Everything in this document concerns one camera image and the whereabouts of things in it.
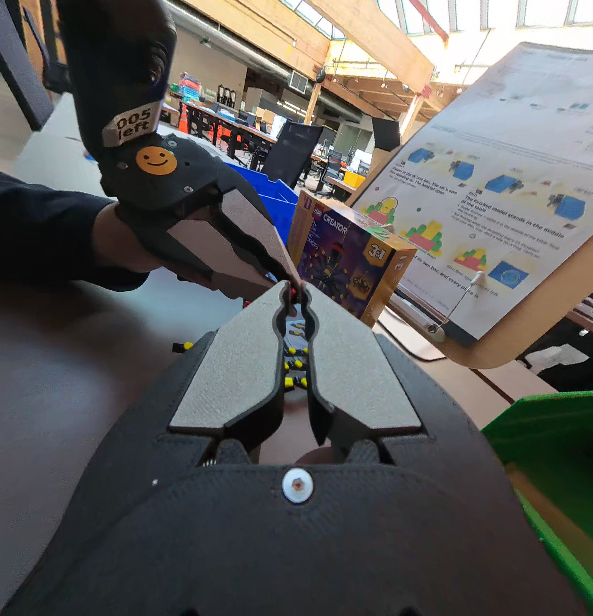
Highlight black yellow lego spider model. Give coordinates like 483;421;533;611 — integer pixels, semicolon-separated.
171;321;310;391

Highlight background work table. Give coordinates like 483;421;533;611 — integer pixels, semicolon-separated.
183;101;278;162

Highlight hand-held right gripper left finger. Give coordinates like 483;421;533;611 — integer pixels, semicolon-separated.
169;280;292;452

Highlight black monitor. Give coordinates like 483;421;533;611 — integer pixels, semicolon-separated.
371;115;402;153
262;120;324;191

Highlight person's left forearm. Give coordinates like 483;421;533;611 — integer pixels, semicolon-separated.
0;171;150;292

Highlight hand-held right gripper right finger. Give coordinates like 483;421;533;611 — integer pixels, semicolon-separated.
300;283;423;462

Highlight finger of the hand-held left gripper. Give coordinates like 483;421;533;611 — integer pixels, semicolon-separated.
166;219;281;301
221;189;303;290

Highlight person's left hand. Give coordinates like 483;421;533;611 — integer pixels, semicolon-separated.
92;203;221;292

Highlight lego set box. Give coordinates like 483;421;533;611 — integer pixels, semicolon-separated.
287;190;418;328

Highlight blue storage bin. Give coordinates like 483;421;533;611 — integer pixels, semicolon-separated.
224;163;299;233

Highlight wooden board with printed sheet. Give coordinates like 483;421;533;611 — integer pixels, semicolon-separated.
347;42;593;369

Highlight green storage bin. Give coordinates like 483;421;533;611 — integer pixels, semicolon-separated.
481;391;593;616

